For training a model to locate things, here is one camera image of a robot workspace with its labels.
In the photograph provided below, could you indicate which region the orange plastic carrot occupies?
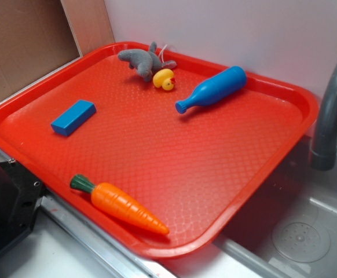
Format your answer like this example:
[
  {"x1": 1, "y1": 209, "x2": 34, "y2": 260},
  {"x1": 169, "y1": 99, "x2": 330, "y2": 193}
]
[{"x1": 70, "y1": 174, "x2": 170, "y2": 235}]

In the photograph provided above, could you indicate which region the grey toy sink basin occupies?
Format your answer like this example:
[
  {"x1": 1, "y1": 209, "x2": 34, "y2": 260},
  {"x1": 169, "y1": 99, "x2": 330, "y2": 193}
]
[{"x1": 215, "y1": 138, "x2": 337, "y2": 277}]

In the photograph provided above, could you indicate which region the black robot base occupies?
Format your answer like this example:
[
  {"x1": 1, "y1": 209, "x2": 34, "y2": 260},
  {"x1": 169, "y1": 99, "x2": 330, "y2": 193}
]
[{"x1": 0, "y1": 162, "x2": 43, "y2": 257}]

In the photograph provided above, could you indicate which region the blue rectangular block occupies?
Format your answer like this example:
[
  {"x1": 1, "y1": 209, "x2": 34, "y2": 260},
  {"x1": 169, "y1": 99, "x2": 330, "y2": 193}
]
[{"x1": 51, "y1": 100, "x2": 97, "y2": 136}]

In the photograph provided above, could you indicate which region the yellow rubber duck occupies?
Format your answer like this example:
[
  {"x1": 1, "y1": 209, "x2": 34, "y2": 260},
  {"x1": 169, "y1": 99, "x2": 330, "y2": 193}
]
[{"x1": 152, "y1": 69, "x2": 175, "y2": 91}]

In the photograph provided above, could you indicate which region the blue plastic bottle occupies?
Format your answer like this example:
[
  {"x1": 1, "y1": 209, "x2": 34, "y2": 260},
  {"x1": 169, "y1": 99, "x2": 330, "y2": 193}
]
[{"x1": 175, "y1": 66, "x2": 247, "y2": 114}]

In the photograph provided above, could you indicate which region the grey plush elephant toy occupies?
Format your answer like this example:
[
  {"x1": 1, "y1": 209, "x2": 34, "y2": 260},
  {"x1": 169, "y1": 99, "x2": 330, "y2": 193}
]
[{"x1": 118, "y1": 42, "x2": 177, "y2": 82}]

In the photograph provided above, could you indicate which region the grey sink faucet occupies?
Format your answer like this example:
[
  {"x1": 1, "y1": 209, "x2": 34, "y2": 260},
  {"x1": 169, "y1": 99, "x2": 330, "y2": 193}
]
[{"x1": 309, "y1": 64, "x2": 337, "y2": 171}]

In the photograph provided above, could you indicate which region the brown cardboard panel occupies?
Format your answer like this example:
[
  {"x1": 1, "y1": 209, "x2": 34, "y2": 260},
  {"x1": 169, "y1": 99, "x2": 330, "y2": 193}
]
[{"x1": 0, "y1": 1, "x2": 114, "y2": 102}]

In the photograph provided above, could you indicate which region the red plastic tray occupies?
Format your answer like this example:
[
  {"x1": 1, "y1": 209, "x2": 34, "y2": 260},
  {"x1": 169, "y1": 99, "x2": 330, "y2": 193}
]
[{"x1": 0, "y1": 42, "x2": 318, "y2": 259}]

